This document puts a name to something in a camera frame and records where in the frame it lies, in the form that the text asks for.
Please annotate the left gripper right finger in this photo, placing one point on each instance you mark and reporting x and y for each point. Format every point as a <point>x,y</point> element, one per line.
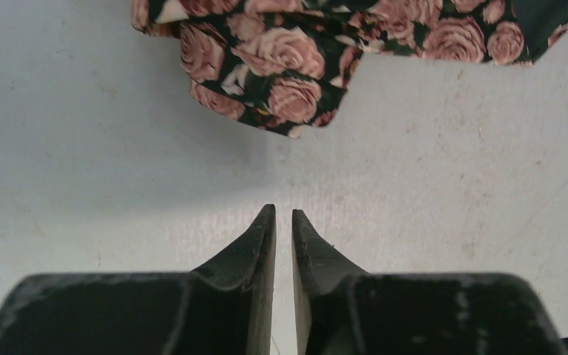
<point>343,309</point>

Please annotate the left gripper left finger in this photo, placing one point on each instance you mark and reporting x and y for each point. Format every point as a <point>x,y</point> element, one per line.
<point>220,307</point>

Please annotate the rose patterned necktie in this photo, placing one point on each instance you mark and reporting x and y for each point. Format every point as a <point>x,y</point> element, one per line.
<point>282,65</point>

